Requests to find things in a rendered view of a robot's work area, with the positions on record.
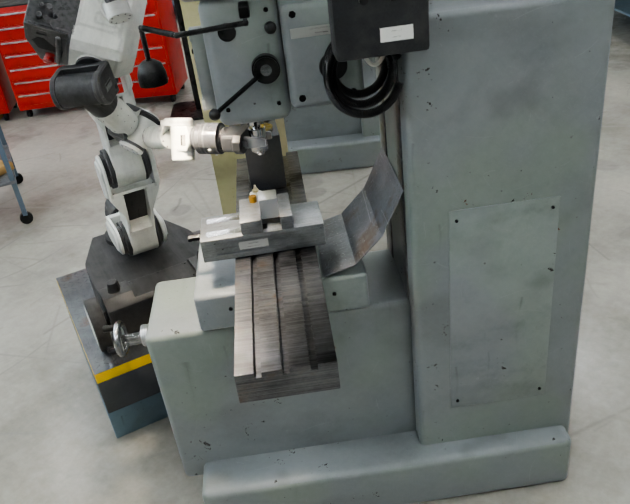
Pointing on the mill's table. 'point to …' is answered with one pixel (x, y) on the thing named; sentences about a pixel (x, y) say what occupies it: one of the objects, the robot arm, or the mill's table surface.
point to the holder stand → (267, 163)
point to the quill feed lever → (264, 69)
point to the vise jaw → (250, 217)
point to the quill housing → (253, 104)
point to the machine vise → (214, 236)
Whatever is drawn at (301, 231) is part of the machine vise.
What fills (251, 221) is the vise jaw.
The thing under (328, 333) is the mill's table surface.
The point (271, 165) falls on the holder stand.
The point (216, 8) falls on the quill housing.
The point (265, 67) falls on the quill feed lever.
